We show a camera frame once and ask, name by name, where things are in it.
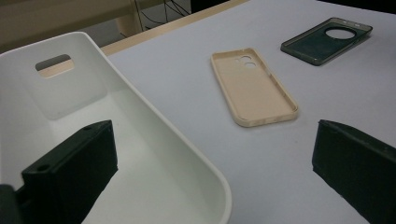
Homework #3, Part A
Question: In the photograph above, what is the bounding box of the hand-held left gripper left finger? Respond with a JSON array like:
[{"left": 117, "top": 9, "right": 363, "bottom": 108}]
[{"left": 21, "top": 119, "right": 119, "bottom": 224}]

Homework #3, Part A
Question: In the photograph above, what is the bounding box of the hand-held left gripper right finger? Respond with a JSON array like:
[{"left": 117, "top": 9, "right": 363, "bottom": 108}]
[{"left": 312, "top": 119, "right": 396, "bottom": 224}]

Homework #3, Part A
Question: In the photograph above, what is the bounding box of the white plastic bin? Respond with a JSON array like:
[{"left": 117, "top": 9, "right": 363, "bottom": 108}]
[{"left": 0, "top": 31, "right": 233, "bottom": 224}]

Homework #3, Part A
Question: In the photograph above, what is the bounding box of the dark translucent phone case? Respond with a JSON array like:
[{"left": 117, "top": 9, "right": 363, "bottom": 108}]
[{"left": 280, "top": 17, "right": 374, "bottom": 66}]

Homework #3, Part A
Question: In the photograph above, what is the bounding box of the beige phone case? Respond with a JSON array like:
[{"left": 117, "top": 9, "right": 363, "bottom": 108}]
[{"left": 210, "top": 47, "right": 300, "bottom": 128}]

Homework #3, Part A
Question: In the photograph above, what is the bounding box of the white table sheet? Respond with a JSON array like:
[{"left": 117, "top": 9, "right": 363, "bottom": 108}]
[{"left": 106, "top": 0, "right": 396, "bottom": 224}]

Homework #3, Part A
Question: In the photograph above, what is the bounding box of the black cable bundle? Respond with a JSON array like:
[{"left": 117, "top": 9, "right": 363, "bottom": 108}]
[{"left": 134, "top": 0, "right": 191, "bottom": 32}]

